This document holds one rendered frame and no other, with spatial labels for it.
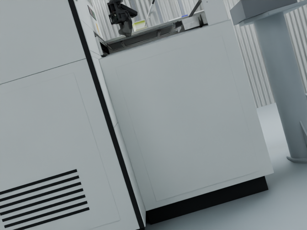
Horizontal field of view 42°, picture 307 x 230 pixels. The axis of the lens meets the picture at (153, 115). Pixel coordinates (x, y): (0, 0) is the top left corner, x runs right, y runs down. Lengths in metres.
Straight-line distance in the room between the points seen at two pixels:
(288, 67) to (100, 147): 1.12
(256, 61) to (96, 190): 3.31
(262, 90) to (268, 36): 2.50
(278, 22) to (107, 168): 1.19
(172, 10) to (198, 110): 2.84
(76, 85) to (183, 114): 0.51
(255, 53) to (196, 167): 2.96
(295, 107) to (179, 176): 0.77
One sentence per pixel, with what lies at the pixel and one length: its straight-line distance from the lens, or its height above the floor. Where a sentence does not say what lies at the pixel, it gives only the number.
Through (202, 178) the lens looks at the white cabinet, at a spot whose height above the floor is 0.16.
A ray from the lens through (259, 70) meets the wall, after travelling 4.69.
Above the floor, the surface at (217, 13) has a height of 0.86.
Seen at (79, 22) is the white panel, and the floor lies 0.96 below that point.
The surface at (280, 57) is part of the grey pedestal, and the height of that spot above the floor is 0.57.
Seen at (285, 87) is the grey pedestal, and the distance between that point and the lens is 2.25.
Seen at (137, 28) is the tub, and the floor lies 0.99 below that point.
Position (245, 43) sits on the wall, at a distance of 4.67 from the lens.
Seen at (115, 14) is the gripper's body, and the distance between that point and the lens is 2.13.
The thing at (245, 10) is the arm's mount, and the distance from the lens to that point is 2.13.
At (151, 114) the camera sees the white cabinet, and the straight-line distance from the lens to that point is 1.82.
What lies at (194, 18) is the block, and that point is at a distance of 2.10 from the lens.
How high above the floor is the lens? 0.66
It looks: 5 degrees down
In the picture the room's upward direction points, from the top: 17 degrees counter-clockwise
